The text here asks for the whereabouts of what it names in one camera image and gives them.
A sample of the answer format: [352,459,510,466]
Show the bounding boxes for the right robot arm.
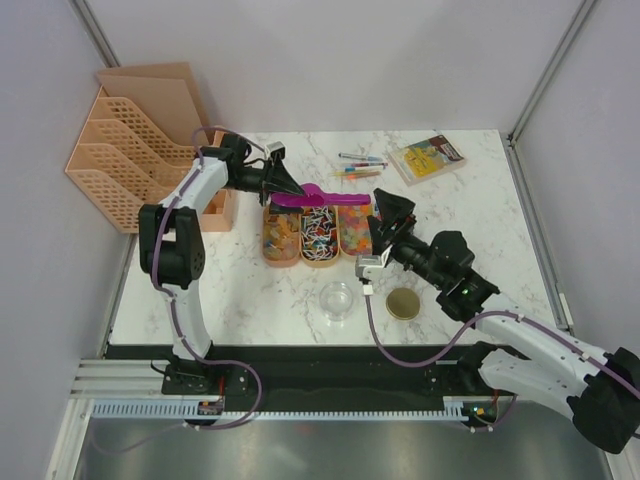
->
[355,188,639,454]

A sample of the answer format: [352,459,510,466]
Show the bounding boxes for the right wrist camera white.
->
[355,248,391,297]

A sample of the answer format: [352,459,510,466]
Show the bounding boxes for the peach plastic file organizer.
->
[65,62,224,234]

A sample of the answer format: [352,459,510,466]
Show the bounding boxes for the magenta plastic scoop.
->
[271,183,371,208]

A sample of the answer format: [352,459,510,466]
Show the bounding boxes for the aluminium frame rail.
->
[70,359,167,399]

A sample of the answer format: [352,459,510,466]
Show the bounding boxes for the tan tray of translucent stars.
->
[337,204,374,260]

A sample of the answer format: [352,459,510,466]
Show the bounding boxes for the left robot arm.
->
[138,130,304,393]

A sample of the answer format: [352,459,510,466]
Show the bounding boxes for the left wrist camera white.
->
[265,141,286,161]

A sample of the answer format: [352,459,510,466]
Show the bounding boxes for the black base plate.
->
[152,346,498,412]

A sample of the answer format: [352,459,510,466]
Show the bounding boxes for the white slotted cable duct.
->
[91,399,472,422]

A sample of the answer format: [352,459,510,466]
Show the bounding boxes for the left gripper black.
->
[223,154,304,216]

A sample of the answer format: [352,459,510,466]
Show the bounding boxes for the clear glass jar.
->
[318,282,353,322]

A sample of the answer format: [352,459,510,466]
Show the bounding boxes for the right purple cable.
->
[364,289,631,391]

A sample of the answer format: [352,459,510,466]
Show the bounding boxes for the peach tray of gummy candies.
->
[261,207,301,268]

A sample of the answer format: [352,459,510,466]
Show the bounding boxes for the tan tray of lollipops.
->
[300,206,339,268]

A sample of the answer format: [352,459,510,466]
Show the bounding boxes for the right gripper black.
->
[367,188,446,289]

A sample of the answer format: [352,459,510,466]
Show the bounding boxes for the yellow illustrated book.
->
[386,134,467,186]

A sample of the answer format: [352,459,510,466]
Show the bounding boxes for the red blue pen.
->
[344,162,388,172]

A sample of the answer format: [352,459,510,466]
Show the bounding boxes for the gold metal lid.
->
[385,287,421,321]

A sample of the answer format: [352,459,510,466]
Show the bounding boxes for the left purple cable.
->
[152,125,271,361]

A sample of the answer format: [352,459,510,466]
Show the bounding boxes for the purple cable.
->
[364,289,631,391]
[152,125,271,361]

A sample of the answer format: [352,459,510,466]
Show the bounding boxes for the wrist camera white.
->
[265,141,286,161]
[355,248,391,297]

